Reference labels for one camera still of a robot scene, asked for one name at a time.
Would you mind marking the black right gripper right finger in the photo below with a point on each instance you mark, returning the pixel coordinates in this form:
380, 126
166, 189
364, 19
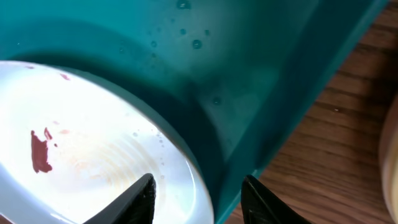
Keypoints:
261, 206

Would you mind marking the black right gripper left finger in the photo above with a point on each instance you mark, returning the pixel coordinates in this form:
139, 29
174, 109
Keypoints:
136, 205

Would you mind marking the light blue plate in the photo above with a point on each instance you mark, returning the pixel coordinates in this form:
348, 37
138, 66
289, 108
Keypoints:
75, 148

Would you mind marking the yellow-green plate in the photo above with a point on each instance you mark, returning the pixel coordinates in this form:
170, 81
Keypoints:
388, 160

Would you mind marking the teal plastic tray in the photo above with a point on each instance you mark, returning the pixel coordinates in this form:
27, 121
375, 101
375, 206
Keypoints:
233, 77

